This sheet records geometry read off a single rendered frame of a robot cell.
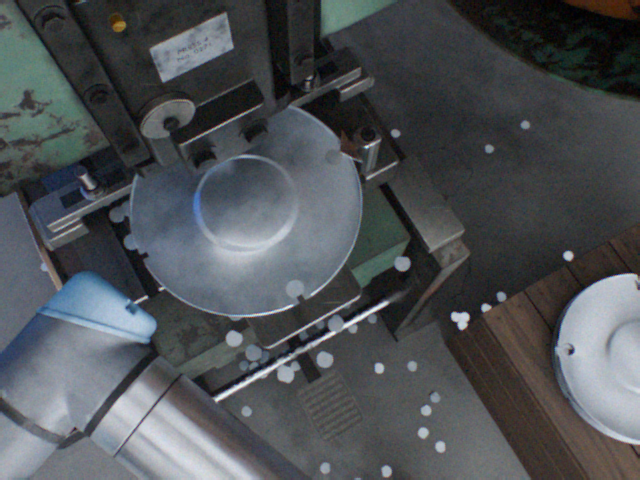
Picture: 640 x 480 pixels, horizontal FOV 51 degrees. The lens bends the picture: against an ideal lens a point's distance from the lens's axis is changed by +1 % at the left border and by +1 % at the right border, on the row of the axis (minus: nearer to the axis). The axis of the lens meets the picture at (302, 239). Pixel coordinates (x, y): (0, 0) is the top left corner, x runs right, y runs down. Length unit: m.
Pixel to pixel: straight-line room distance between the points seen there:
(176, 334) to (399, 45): 1.17
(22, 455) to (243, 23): 0.38
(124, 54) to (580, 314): 0.95
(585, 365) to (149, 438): 0.92
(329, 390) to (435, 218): 0.55
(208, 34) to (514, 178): 1.27
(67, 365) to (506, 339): 0.92
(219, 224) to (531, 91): 1.22
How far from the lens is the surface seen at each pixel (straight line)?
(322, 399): 1.42
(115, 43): 0.56
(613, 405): 1.29
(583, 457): 1.30
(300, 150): 0.86
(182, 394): 0.50
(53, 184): 0.99
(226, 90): 0.68
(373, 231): 0.97
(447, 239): 0.99
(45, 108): 0.51
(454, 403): 1.60
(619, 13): 0.66
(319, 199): 0.84
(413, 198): 1.00
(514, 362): 1.28
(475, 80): 1.87
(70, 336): 0.50
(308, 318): 0.80
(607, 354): 1.29
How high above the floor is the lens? 1.56
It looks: 73 degrees down
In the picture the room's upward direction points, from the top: 2 degrees counter-clockwise
